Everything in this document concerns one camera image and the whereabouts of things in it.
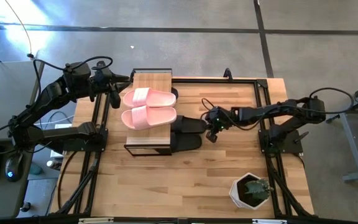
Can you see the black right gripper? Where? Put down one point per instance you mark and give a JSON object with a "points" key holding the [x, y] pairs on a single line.
{"points": [[221, 118]]}

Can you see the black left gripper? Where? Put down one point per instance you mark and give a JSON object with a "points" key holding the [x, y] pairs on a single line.
{"points": [[102, 76]]}

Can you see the black rubber slide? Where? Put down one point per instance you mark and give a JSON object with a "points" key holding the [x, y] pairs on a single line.
{"points": [[188, 125], [175, 93], [186, 143]]}

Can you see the pink rubber slide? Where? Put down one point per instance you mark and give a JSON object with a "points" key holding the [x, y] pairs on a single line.
{"points": [[158, 117], [158, 99]]}

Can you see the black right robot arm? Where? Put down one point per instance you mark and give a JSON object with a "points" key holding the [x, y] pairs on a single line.
{"points": [[269, 112]]}

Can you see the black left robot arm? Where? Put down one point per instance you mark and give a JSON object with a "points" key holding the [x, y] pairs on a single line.
{"points": [[42, 99]]}

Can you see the white hexagonal plant pot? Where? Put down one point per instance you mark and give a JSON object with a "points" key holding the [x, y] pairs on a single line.
{"points": [[236, 196]]}

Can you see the green cactus plant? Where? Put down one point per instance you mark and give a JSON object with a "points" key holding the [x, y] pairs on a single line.
{"points": [[256, 188]]}

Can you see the teal round object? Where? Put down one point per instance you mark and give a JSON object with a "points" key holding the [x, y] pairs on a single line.
{"points": [[36, 169]]}

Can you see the black computer mouse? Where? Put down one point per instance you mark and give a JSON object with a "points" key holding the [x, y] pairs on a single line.
{"points": [[13, 169]]}

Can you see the gray metal table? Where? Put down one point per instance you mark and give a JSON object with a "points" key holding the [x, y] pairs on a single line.
{"points": [[351, 146]]}

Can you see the black round knob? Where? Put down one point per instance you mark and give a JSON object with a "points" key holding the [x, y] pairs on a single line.
{"points": [[25, 207]]}

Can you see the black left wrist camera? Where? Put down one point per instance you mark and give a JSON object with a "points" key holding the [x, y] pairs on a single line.
{"points": [[115, 96]]}

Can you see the wooden shelf with black frame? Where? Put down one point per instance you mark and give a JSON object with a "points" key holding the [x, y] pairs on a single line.
{"points": [[152, 81]]}

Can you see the black aluminium table frame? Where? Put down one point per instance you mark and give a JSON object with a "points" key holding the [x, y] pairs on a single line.
{"points": [[213, 81]]}

